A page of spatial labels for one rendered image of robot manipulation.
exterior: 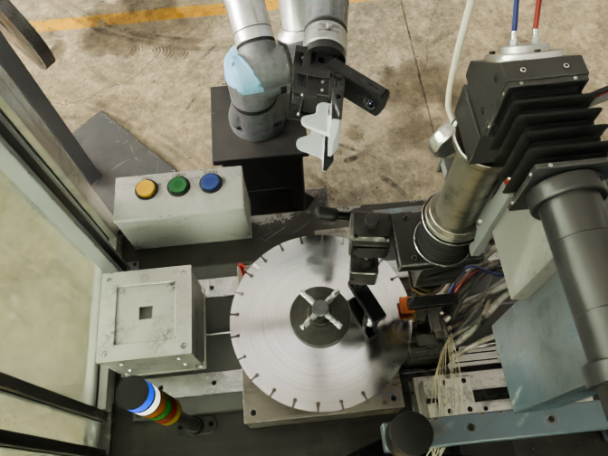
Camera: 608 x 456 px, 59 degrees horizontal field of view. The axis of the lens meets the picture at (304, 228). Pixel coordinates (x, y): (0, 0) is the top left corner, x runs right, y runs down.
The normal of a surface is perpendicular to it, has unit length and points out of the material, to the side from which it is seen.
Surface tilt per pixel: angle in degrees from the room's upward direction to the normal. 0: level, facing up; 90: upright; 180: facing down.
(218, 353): 0
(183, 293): 0
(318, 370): 0
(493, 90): 90
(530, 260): 90
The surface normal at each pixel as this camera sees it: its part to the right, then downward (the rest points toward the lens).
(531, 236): -1.00, 0.10
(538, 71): -0.03, -0.44
